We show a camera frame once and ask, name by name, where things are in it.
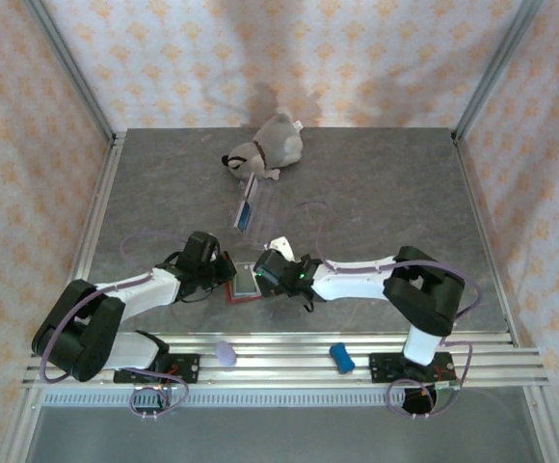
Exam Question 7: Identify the red framed card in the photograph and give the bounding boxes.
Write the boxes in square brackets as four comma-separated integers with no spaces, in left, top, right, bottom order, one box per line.
[225,259,264,306]

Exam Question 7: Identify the clear acrylic card stand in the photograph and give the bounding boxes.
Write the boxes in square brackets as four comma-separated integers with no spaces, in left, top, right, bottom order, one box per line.
[228,173,285,242]

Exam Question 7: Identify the blue card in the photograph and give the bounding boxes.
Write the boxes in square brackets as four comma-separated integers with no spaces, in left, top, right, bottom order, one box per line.
[236,198,254,232]

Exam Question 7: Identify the lavender oval lump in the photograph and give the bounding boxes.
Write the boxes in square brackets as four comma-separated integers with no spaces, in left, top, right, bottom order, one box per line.
[213,340,238,367]

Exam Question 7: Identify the blue foam block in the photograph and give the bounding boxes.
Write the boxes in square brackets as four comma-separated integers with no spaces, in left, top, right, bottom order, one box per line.
[330,340,357,375]

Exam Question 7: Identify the grey white plush dog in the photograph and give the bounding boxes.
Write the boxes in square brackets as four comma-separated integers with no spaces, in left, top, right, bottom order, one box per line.
[220,109,306,183]

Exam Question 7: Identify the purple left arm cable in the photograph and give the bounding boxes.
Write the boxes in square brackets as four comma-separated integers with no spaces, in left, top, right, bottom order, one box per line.
[40,231,194,419]

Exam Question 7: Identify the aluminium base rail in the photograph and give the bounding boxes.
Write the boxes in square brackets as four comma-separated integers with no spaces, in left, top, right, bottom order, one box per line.
[21,332,550,390]

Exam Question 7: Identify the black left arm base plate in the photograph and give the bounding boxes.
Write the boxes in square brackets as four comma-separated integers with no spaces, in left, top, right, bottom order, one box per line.
[113,353,201,386]

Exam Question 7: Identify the aluminium side rail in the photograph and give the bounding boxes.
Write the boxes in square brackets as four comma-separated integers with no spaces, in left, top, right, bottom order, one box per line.
[65,129,127,339]
[451,129,521,348]

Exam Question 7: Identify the grey slotted cable duct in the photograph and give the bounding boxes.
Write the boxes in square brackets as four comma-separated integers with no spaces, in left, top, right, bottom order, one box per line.
[42,391,406,407]

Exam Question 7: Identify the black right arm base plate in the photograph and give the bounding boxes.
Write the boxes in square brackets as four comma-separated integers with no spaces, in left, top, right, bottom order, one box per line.
[368,351,456,386]

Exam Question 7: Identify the aluminium frame post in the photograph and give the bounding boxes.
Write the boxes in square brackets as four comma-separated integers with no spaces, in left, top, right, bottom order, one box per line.
[21,0,117,141]
[452,0,548,144]

